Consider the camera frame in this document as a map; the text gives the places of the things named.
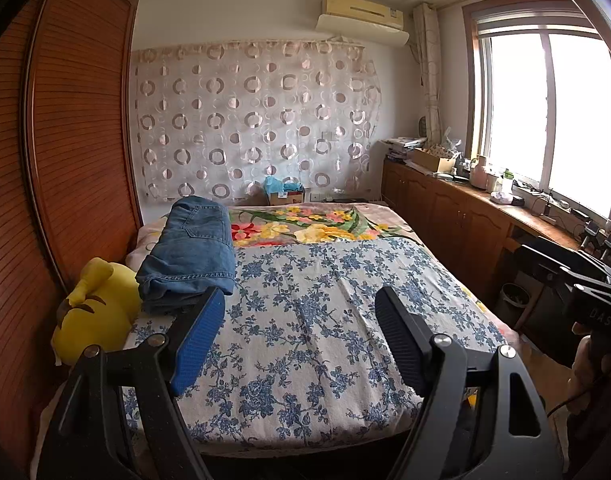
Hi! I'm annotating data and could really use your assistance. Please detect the white power strip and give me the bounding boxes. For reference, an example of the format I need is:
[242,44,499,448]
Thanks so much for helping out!
[515,182,572,212]

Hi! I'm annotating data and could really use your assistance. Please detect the pink jug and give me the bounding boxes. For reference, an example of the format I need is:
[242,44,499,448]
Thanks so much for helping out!
[469,154,492,190]

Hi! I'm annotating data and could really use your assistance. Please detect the person's right hand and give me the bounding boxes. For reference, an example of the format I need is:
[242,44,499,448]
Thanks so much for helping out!
[571,322,596,388]

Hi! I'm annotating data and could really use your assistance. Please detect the beige air conditioner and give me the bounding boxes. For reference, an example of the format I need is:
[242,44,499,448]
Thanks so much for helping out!
[320,0,405,30]

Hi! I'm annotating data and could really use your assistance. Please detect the dark trash bin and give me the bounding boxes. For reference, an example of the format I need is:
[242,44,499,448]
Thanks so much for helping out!
[500,282,531,322]

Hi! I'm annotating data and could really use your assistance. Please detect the pale pink quilt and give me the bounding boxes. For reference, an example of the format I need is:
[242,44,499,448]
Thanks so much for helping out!
[125,222,167,267]

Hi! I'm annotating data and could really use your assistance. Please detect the circle patterned wall curtain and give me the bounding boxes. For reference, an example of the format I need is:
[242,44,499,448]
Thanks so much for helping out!
[130,40,382,206]

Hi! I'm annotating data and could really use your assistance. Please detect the person's right forearm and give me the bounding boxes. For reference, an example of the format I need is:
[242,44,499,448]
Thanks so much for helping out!
[568,375,611,461]

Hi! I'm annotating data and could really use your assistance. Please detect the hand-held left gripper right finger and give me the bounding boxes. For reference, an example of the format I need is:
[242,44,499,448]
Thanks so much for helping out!
[374,285,569,480]

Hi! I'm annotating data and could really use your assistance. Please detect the open cardboard box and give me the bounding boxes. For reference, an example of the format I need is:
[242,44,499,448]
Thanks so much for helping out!
[410,146,459,174]

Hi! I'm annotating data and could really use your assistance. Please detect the wooden slatted wardrobe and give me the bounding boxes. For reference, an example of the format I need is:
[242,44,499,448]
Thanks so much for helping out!
[0,0,143,461]

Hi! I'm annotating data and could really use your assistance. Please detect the colourful flower blanket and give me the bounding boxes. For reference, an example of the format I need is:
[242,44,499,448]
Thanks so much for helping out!
[228,202,511,346]

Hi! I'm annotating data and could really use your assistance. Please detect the pale patterned window drape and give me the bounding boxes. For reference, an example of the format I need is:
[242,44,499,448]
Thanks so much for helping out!
[413,2,443,146]

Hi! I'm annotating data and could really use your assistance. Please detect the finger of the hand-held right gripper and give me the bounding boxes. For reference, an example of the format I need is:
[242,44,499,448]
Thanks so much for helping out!
[520,243,579,282]
[559,251,611,294]

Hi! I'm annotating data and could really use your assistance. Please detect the yellow plush toy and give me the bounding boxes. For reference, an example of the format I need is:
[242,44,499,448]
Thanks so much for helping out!
[52,257,142,366]

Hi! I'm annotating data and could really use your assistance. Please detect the long wooden cabinet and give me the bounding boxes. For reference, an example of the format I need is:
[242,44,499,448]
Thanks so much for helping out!
[383,157,586,321]

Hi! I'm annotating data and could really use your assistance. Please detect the blue denim pants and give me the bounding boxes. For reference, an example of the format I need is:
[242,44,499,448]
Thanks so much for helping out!
[135,196,236,317]

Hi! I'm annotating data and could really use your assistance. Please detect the black device stand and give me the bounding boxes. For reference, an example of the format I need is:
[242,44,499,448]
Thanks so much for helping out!
[583,221,611,264]

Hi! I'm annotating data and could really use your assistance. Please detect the stack of papers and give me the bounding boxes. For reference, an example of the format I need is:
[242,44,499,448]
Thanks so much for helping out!
[380,136,429,161]

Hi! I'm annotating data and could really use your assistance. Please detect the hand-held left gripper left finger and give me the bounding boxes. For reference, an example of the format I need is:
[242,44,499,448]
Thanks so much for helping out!
[35,286,227,480]

